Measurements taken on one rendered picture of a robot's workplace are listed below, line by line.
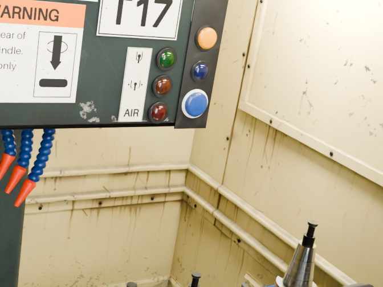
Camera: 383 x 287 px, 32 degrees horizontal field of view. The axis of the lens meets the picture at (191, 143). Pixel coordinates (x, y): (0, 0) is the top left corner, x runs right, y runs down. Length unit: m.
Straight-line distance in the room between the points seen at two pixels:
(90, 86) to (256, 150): 1.17
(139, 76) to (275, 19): 1.08
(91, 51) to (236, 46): 1.24
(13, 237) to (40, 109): 0.88
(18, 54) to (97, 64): 0.09
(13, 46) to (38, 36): 0.03
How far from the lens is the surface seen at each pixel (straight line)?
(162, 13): 0.74
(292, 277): 0.99
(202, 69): 0.78
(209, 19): 0.78
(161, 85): 0.76
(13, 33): 0.68
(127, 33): 0.73
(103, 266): 2.18
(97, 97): 0.73
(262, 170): 1.84
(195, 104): 0.79
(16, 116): 0.71
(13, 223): 1.56
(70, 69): 0.71
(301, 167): 1.72
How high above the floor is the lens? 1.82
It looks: 18 degrees down
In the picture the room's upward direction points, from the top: 10 degrees clockwise
